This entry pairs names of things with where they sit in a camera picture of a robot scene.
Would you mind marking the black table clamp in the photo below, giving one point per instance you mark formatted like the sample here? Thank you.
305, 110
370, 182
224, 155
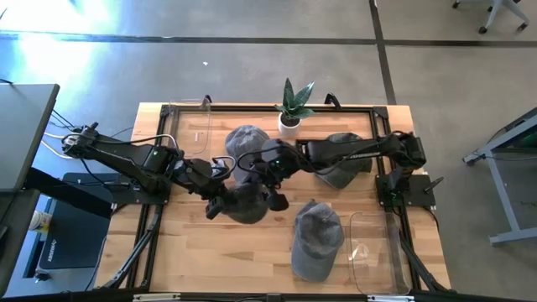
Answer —
332, 100

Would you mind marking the silver frame bracket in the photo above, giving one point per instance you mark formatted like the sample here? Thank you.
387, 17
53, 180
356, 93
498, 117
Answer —
390, 298
156, 297

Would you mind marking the white paper cup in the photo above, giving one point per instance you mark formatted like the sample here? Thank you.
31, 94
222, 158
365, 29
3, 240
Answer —
40, 221

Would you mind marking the dark grey desk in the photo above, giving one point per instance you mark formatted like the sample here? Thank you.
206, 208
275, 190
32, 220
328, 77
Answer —
12, 235

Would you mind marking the white plant pot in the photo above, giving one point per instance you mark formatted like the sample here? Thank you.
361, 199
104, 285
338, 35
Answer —
289, 128

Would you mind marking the grey washed baseball cap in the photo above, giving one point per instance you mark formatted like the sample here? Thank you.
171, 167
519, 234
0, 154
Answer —
245, 140
316, 243
245, 207
344, 178

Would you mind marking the grey metal table frame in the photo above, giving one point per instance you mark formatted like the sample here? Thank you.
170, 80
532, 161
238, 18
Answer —
501, 184

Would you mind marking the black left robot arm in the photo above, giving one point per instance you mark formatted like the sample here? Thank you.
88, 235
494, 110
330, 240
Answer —
126, 157

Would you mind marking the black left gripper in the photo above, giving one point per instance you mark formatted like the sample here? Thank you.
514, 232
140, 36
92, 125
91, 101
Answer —
197, 174

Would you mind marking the black desk leg beam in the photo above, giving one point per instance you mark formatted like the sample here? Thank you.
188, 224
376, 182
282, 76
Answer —
67, 191

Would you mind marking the green snake plant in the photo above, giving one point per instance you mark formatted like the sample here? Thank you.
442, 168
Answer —
293, 102

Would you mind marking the grey office chair base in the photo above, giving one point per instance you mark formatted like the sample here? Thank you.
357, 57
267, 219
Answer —
497, 10

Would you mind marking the black clamp lever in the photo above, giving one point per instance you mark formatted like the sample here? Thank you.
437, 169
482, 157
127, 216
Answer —
434, 184

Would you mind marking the black aluminium table frame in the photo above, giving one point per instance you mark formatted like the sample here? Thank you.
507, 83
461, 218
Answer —
144, 235

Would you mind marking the clear plastic bin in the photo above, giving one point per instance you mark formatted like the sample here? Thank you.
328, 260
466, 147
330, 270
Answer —
189, 126
377, 256

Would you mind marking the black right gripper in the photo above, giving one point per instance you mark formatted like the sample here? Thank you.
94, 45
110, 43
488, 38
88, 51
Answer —
266, 178

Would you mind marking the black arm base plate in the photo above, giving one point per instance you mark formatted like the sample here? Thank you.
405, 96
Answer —
415, 191
126, 197

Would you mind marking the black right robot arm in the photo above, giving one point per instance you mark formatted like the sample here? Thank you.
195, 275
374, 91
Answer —
356, 153

